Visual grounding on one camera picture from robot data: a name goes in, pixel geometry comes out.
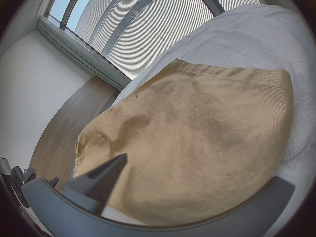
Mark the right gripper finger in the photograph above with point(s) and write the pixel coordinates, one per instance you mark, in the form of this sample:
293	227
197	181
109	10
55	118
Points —
103	179

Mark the tan shorts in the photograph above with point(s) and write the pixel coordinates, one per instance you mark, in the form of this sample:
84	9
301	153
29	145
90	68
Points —
197	137

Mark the bed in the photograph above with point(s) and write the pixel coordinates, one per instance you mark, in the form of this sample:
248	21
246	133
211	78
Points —
246	38

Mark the window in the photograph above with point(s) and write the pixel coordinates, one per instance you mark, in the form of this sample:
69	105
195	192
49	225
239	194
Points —
148	18

